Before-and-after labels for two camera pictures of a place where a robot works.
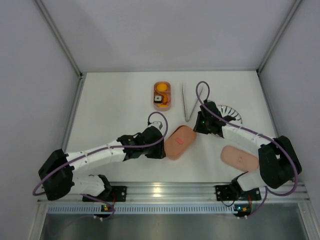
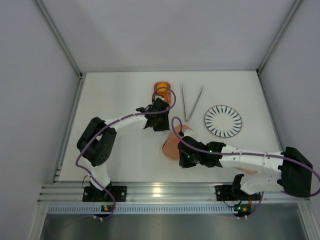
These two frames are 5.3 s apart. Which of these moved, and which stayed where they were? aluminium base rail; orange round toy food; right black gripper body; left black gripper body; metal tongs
Moved: right black gripper body; left black gripper body
Stayed: orange round toy food; metal tongs; aluminium base rail
